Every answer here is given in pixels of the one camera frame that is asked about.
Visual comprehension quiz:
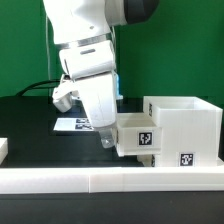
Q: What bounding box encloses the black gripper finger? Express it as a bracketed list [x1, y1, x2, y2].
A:
[99, 129, 114, 148]

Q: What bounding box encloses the white fiducial marker plate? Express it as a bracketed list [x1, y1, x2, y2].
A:
[54, 118, 93, 131]

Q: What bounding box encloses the white front drawer with knob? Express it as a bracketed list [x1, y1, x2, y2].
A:
[137, 155, 155, 167]

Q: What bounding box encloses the white drawer tray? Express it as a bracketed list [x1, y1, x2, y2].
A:
[116, 113, 162, 157]

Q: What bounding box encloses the white U-shaped fence rail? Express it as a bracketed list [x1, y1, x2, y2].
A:
[0, 138, 224, 194]

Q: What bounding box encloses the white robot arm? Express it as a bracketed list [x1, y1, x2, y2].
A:
[43, 0, 159, 148]

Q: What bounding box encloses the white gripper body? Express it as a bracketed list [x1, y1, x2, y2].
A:
[59, 40, 117, 130]

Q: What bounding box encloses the black cable bundle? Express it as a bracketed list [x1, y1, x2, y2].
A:
[14, 78, 63, 97]

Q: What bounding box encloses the white drawer cabinet box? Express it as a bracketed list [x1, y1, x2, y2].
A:
[140, 96, 223, 167]

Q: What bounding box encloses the white thin cable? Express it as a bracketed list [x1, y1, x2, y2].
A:
[45, 13, 54, 81]

